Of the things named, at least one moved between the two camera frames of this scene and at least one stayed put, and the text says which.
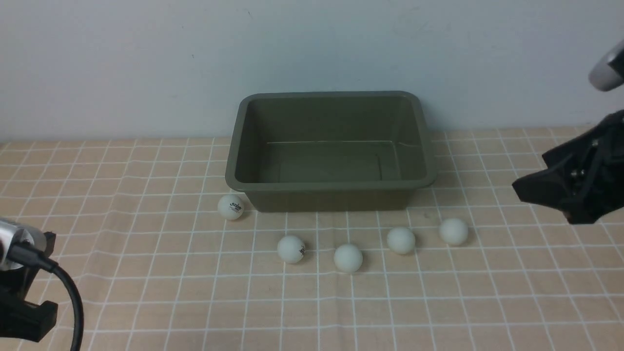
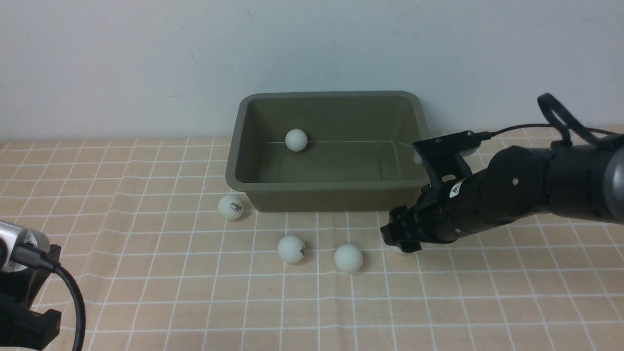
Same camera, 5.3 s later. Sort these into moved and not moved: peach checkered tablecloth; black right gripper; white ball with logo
Moved: black right gripper
Not moved: peach checkered tablecloth; white ball with logo
